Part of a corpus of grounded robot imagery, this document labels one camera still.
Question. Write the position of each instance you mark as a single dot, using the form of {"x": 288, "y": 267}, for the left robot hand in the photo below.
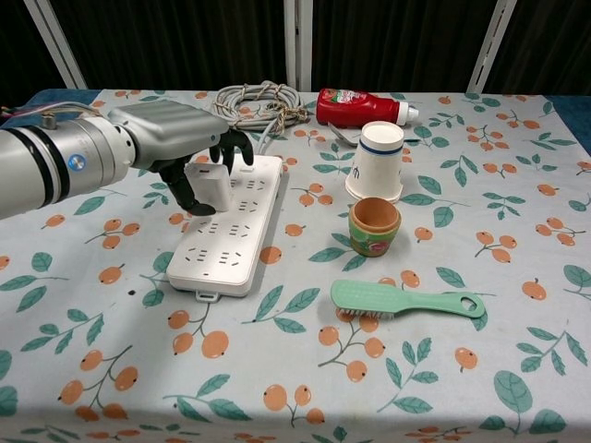
{"x": 171, "y": 134}

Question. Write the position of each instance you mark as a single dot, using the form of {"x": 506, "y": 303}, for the white plug adapter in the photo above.
{"x": 214, "y": 189}

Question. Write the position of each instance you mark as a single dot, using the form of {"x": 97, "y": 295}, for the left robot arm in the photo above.
{"x": 55, "y": 161}

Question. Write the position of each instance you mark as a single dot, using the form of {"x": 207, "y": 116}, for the black pleated curtain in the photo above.
{"x": 175, "y": 41}
{"x": 18, "y": 55}
{"x": 554, "y": 46}
{"x": 397, "y": 41}

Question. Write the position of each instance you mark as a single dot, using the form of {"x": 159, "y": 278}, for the white power strip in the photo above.
{"x": 221, "y": 263}

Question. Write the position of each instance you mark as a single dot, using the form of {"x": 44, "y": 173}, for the red ketchup bottle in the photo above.
{"x": 355, "y": 108}

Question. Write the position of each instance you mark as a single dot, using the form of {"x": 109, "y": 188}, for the white paper cup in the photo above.
{"x": 374, "y": 171}

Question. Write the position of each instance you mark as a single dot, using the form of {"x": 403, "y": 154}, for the floral tablecloth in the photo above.
{"x": 461, "y": 277}

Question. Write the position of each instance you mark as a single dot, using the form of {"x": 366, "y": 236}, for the white frame post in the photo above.
{"x": 491, "y": 46}
{"x": 295, "y": 46}
{"x": 60, "y": 46}

